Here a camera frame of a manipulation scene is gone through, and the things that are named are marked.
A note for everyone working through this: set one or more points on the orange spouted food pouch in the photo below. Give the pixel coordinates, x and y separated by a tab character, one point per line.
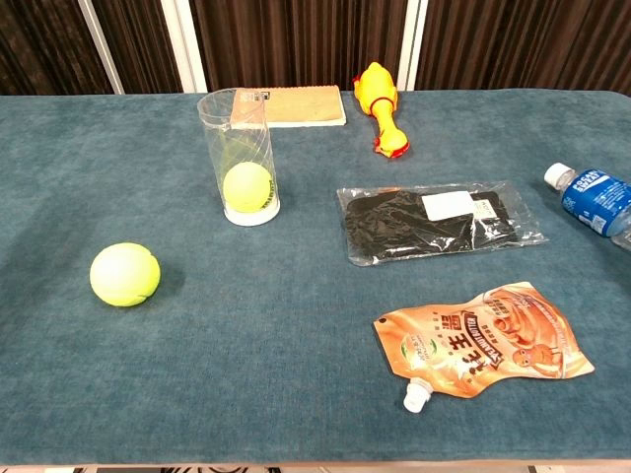
483	340

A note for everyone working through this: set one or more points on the teal table cloth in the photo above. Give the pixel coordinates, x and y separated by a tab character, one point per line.
276	305

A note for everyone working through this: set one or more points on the blue-label water bottle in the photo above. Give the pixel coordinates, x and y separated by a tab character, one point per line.
596	199

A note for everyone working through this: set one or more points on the yellow-green tennis ball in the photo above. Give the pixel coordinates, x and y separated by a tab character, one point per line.
246	187
123	273

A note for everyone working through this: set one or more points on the black cloth in clear bag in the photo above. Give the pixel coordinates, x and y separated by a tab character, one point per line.
434	222

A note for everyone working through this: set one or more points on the clear plastic ball tube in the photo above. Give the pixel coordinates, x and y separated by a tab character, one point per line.
239	148

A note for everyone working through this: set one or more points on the yellow rubber chicken toy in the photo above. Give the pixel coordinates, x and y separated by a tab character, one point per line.
378	101

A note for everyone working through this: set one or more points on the tan notebook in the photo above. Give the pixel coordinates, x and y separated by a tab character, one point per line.
305	106

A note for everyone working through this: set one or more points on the white vertical frame post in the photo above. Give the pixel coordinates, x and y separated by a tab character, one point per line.
413	44
101	44
182	44

